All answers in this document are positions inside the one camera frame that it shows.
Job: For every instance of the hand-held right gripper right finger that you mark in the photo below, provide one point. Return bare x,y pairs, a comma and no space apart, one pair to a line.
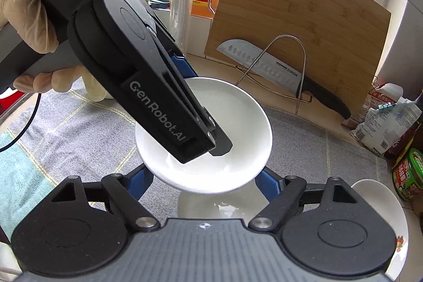
269,184

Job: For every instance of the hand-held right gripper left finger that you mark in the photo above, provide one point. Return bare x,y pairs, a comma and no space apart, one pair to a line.
138,184

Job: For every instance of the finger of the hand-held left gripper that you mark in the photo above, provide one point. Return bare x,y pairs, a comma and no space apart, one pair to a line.
219,143
185,69

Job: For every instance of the white floral bowl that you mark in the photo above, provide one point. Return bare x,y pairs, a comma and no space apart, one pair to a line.
214,202
244,123

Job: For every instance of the white fruit-print plate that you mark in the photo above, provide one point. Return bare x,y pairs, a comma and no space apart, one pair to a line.
376,222

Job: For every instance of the person's left hand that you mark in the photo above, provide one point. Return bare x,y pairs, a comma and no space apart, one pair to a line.
26,14

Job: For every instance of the small plastic wrap roll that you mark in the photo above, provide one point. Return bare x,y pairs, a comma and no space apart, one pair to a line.
97,90

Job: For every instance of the grey teal checked towel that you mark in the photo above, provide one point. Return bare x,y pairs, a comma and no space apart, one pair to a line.
82,136

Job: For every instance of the red plastic basin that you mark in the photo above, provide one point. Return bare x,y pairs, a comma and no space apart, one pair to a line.
5,102

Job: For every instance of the white printed salt bag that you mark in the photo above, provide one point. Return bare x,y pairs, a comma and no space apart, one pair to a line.
380,130

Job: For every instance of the bamboo cutting board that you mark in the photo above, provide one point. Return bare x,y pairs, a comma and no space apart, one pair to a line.
297,4

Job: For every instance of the green binder clip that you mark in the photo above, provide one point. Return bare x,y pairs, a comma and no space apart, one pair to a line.
386,107

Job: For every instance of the green-lid sauce jar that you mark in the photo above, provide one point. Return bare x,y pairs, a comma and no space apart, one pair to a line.
409,176

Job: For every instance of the red white seasoning bag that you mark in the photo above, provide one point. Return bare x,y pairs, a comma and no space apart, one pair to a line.
380,93

